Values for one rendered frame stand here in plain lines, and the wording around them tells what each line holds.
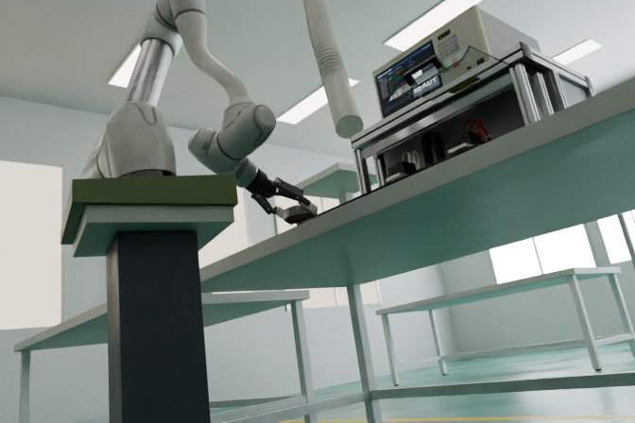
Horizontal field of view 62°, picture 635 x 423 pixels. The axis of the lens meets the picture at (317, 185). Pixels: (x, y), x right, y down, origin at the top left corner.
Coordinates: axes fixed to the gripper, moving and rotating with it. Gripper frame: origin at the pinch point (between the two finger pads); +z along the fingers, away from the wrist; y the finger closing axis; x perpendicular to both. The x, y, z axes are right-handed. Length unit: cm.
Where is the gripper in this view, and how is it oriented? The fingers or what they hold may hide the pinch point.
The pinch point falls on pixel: (300, 213)
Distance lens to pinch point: 168.2
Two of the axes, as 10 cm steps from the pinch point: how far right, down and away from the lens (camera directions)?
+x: -2.7, 7.6, -5.9
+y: -6.3, 3.2, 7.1
